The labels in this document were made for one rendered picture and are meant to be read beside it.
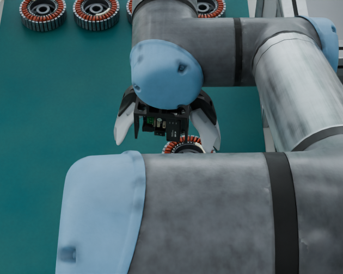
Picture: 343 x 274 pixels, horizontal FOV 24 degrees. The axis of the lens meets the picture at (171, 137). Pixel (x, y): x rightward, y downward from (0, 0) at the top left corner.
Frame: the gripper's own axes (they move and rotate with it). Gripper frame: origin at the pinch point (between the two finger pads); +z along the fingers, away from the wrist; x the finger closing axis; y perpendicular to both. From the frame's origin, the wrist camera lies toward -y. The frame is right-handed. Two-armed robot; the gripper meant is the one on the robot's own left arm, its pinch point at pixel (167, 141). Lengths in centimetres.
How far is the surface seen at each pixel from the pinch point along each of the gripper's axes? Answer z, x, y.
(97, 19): 37, -25, -66
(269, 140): 40, 17, -36
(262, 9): 29, 13, -64
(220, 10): 37, 4, -73
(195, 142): 36.8, 1.8, -30.6
